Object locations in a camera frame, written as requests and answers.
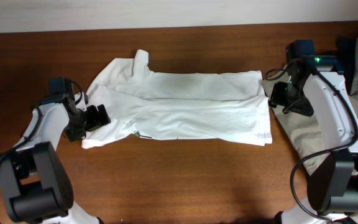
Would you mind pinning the white t-shirt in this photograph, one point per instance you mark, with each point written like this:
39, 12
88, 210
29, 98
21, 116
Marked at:
169, 106

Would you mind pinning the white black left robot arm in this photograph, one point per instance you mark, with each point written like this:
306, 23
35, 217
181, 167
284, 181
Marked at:
33, 182

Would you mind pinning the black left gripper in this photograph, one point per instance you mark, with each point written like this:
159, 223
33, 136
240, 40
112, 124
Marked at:
92, 118

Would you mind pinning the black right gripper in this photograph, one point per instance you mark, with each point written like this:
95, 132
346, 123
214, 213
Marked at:
278, 97

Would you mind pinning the black and red garment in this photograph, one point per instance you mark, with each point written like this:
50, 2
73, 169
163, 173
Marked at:
346, 54

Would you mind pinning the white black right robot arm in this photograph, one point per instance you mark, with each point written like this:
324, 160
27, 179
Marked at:
314, 85

